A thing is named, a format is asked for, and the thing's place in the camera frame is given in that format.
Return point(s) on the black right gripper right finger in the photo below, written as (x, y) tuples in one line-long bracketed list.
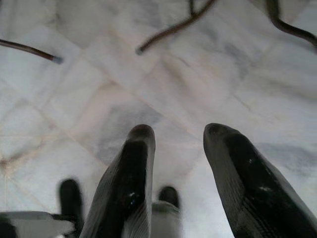
[(255, 188)]

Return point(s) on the robot right leg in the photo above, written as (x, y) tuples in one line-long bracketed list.
[(169, 196)]

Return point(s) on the dark metal chair leg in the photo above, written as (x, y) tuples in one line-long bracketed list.
[(289, 24), (32, 50), (173, 27)]

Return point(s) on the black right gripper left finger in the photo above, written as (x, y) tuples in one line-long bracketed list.
[(128, 186)]

